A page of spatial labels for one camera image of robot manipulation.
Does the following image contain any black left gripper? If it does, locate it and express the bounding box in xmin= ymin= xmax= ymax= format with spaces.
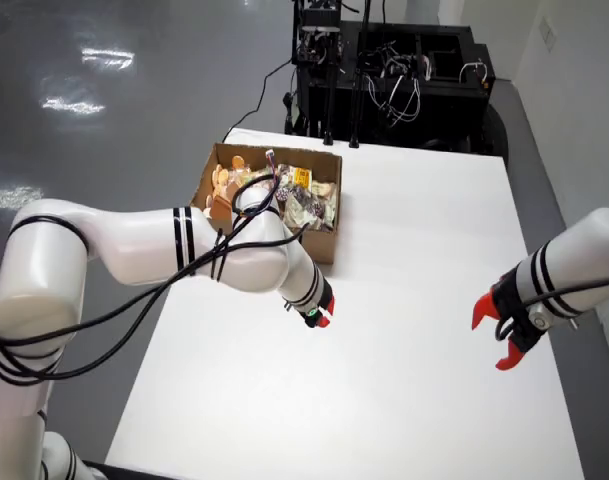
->
xmin=285 ymin=283 xmax=337 ymax=330

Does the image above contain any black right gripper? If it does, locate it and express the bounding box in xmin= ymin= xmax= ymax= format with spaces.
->
xmin=471 ymin=269 xmax=551 ymax=372

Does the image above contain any pale green snack packet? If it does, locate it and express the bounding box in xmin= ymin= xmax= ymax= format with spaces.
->
xmin=285 ymin=195 xmax=319 ymax=230

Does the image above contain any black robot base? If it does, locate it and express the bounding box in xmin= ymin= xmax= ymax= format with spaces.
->
xmin=79 ymin=459 xmax=148 ymax=480

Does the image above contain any brown cardboard box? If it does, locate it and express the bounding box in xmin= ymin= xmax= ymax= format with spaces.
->
xmin=187 ymin=142 xmax=344 ymax=266

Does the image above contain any brown rectangular biscuit pack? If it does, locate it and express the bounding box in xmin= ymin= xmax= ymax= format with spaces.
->
xmin=206 ymin=182 xmax=238 ymax=219

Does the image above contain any thin black stand pole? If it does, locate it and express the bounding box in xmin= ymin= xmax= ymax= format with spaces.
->
xmin=347 ymin=0 xmax=374 ymax=150
xmin=322 ymin=49 xmax=336 ymax=147

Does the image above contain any black clamp with green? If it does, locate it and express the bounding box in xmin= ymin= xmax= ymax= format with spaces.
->
xmin=282 ymin=91 xmax=306 ymax=135

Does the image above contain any black curved base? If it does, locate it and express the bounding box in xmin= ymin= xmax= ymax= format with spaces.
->
xmin=478 ymin=99 xmax=510 ymax=156

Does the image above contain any black equipment rack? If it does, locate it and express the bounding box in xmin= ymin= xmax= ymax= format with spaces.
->
xmin=291 ymin=19 xmax=498 ymax=154

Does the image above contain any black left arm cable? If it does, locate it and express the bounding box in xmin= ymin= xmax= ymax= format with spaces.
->
xmin=0 ymin=172 xmax=313 ymax=387

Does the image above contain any white cable bundle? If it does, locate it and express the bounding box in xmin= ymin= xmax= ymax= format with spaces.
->
xmin=366 ymin=43 xmax=423 ymax=124

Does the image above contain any black floor cable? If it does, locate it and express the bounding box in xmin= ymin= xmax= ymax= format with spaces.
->
xmin=222 ymin=56 xmax=295 ymax=144

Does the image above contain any short white cable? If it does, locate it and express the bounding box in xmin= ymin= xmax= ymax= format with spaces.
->
xmin=458 ymin=58 xmax=488 ymax=85

